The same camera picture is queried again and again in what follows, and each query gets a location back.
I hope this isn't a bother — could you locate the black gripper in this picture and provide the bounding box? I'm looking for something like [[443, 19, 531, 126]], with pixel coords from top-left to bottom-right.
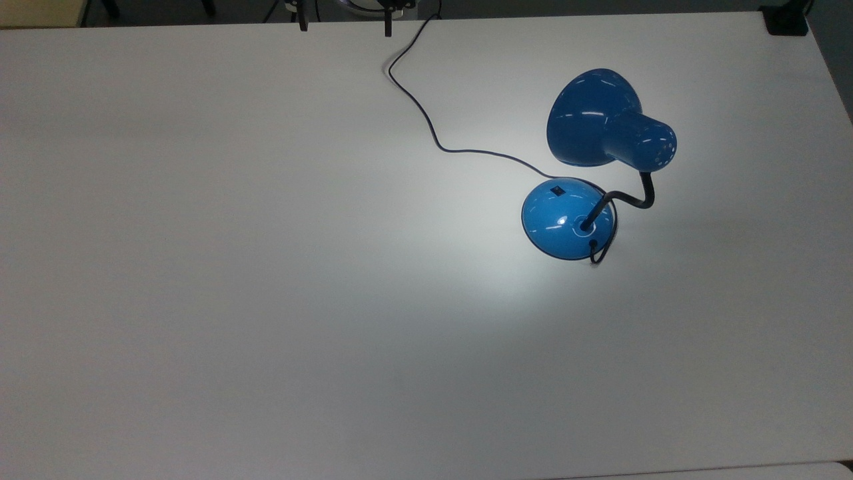
[[285, 0, 417, 38]]

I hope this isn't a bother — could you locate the blue desk lamp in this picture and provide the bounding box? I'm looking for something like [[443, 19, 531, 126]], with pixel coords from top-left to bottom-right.
[[521, 68, 678, 262]]

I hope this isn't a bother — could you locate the beige board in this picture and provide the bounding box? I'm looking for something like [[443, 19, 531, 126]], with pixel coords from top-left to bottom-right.
[[0, 0, 91, 29]]

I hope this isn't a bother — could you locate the black table clamp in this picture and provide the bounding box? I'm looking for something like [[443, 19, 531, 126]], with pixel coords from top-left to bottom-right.
[[760, 3, 810, 37]]

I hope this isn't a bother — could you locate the black lamp power cable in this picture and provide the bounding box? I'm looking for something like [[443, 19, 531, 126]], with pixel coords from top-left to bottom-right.
[[387, 0, 619, 265]]

